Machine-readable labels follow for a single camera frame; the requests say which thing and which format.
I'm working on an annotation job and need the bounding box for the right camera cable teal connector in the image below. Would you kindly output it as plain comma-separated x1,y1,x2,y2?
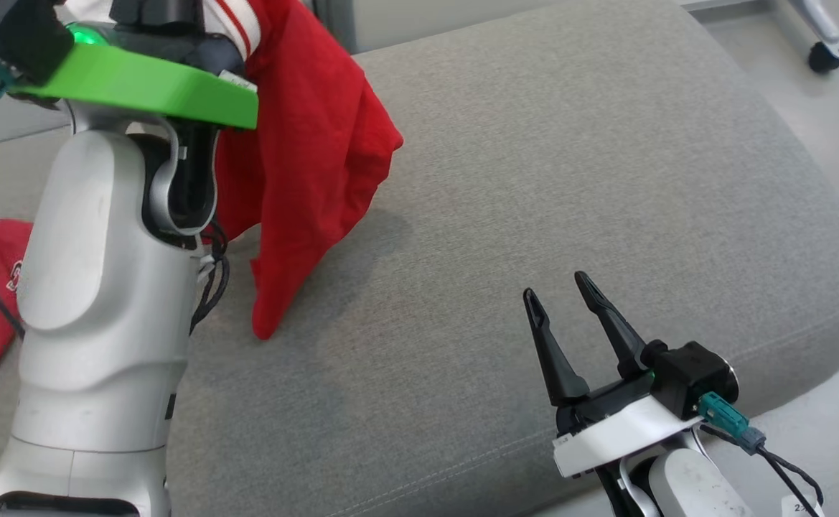
698,391,825,517

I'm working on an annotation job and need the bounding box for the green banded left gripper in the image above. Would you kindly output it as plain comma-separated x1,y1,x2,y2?
9,0,259,131

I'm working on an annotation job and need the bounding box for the red shirt with white sleeves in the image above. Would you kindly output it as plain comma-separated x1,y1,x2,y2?
57,0,404,340

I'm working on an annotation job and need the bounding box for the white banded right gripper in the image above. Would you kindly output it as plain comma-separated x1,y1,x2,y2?
523,271,704,479

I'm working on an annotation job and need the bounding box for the grey fabric sofa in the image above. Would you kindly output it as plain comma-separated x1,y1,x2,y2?
0,0,839,517

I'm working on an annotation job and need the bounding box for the black left arm cable bundle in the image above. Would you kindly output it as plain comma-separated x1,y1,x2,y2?
189,221,233,335

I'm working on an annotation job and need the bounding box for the grey partition post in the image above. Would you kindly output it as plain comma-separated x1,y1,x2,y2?
311,0,360,55

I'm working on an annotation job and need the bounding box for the grey stand leg with caster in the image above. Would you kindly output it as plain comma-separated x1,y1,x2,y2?
785,0,839,74

